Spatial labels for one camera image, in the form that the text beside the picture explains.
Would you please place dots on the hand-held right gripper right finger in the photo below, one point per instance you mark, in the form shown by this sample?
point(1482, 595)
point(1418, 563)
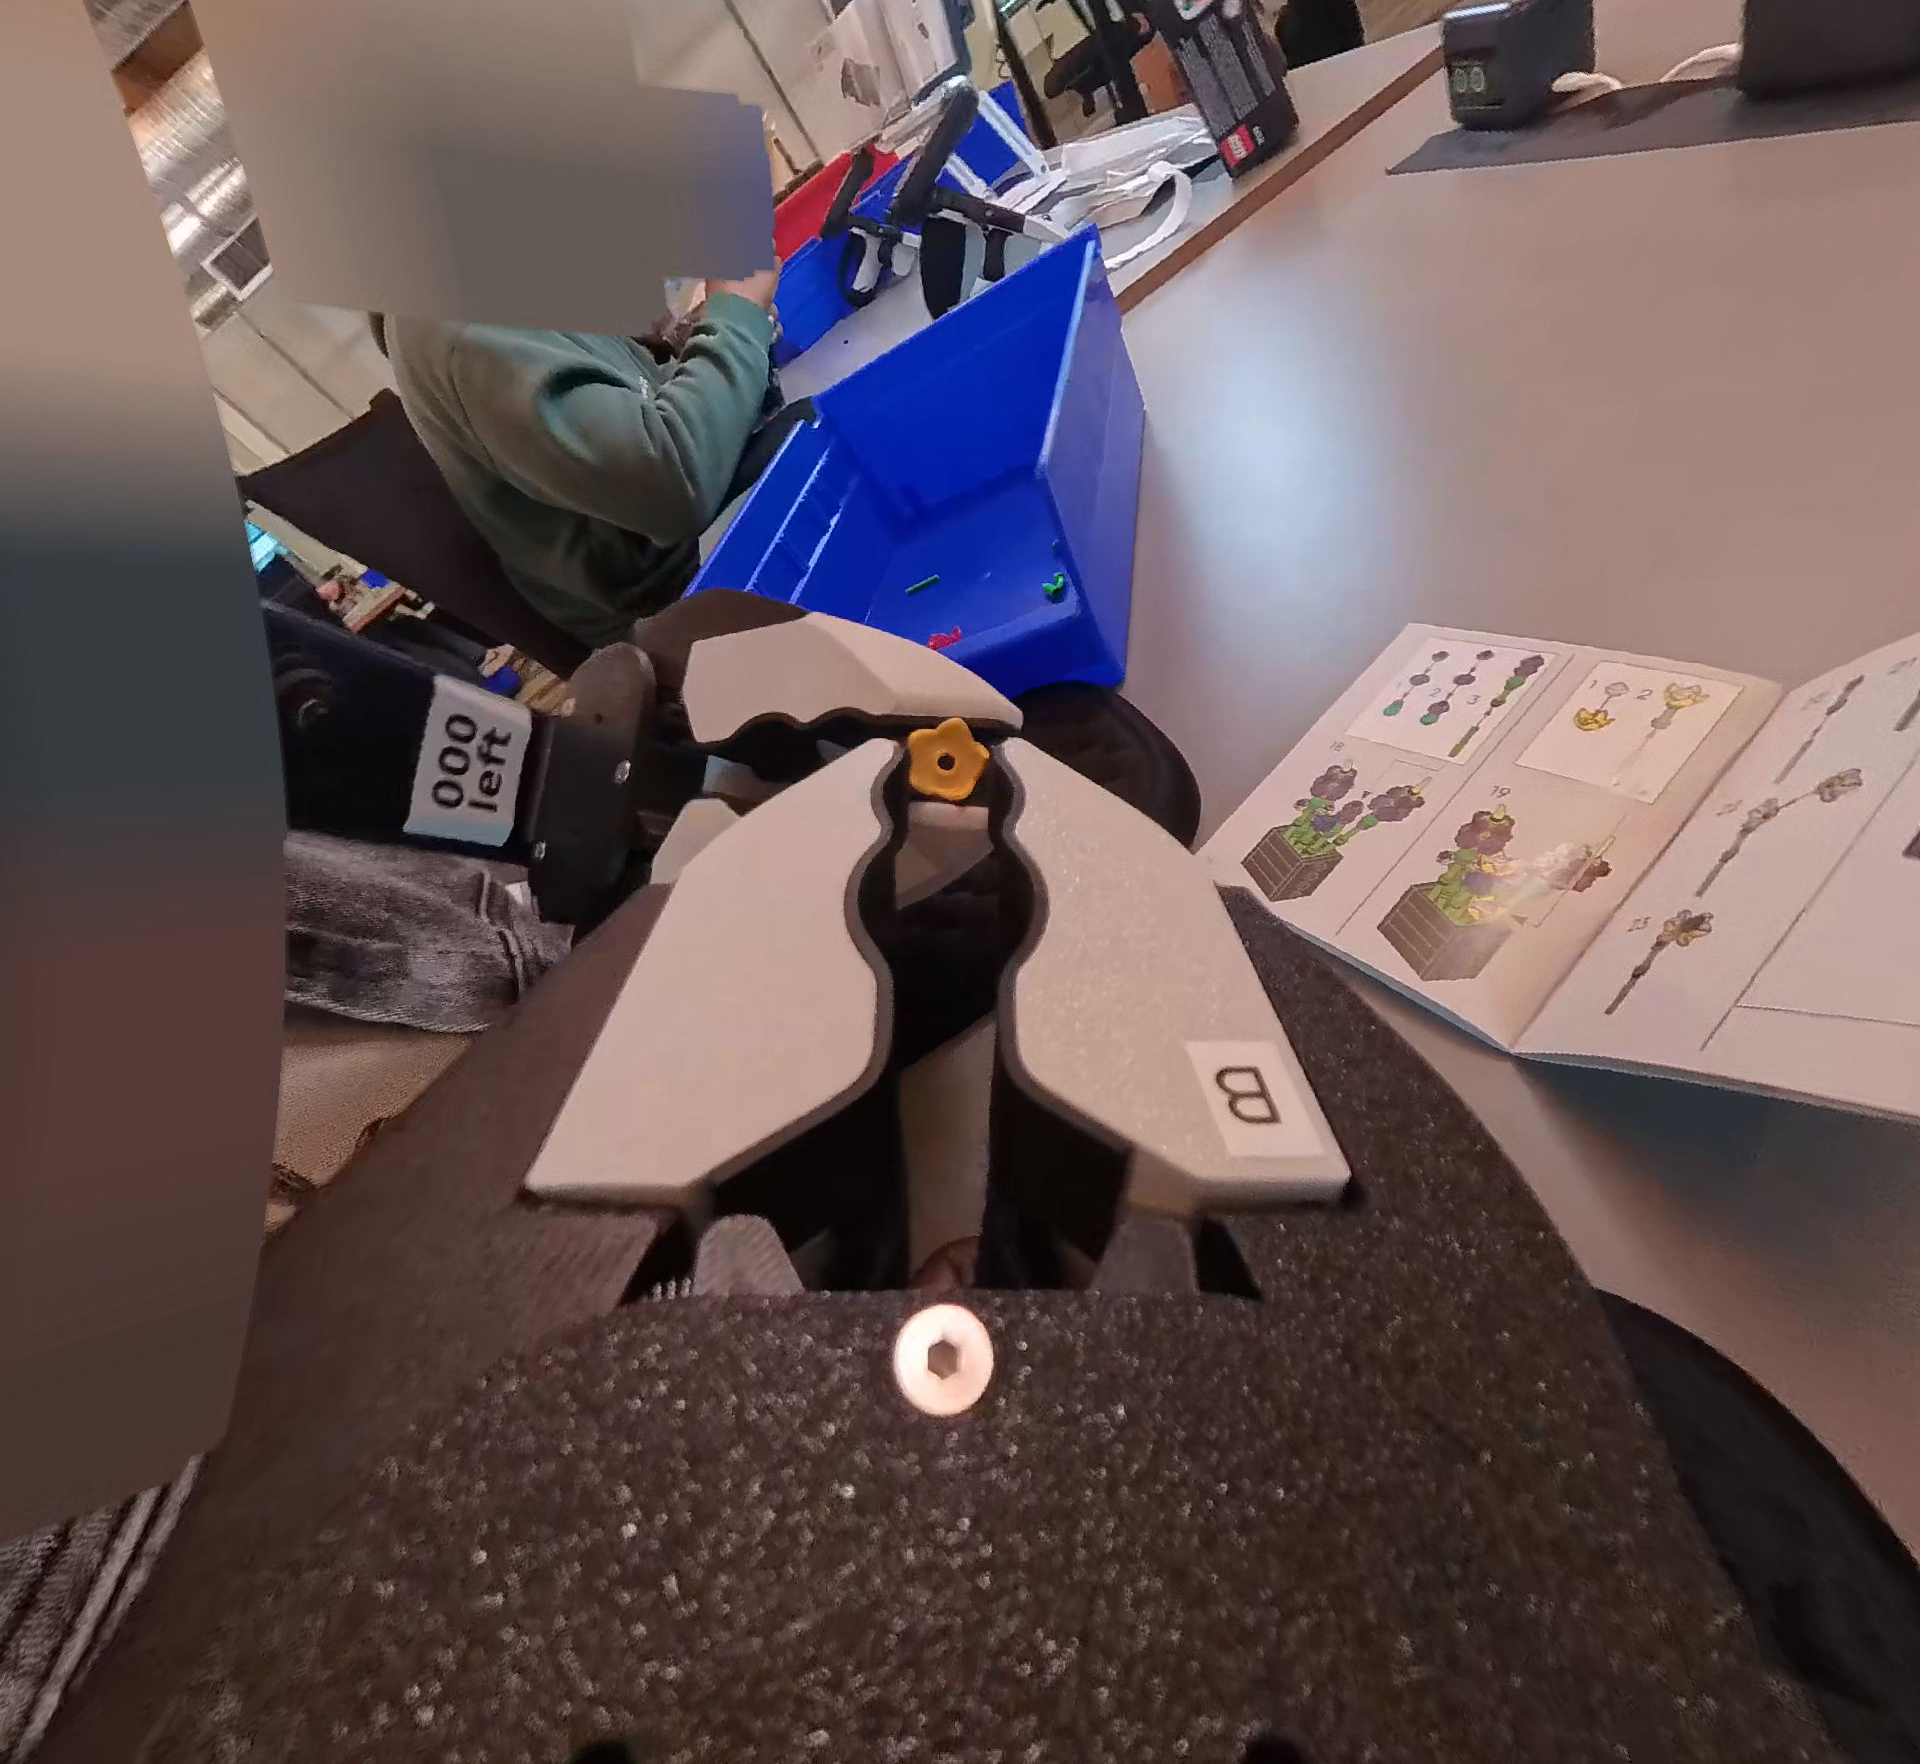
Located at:
point(1141, 999)

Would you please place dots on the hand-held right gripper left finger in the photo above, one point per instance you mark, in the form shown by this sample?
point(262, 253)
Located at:
point(748, 1013)

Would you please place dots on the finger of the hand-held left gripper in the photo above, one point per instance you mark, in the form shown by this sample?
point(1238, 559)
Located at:
point(841, 669)
point(690, 842)

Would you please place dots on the yellow toy flower piece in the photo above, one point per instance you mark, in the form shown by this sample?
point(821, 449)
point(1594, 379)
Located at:
point(944, 762)

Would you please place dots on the grey desk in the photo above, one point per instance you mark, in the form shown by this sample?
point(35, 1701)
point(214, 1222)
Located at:
point(1500, 414)
point(1348, 70)

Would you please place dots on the black round cushion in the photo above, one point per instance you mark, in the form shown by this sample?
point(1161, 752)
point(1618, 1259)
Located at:
point(1124, 773)

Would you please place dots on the grey denim cloth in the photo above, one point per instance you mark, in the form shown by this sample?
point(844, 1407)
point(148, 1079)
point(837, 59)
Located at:
point(404, 938)

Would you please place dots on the large blue plastic bin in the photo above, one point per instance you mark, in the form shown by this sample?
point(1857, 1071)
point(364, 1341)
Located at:
point(975, 443)

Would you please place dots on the person's tan trouser leg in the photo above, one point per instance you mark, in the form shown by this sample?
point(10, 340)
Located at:
point(375, 1105)

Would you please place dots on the red bin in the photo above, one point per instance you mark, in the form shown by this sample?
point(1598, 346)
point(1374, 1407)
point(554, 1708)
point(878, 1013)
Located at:
point(822, 197)

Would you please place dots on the toy instruction booklet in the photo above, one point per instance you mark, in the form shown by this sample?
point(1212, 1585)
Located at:
point(1650, 892)

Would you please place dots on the white plastic bag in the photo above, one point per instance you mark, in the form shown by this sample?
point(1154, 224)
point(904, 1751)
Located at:
point(1124, 167)

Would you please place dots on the black toy box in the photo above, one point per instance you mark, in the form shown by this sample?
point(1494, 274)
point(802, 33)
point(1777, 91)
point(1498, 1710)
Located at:
point(1224, 54)

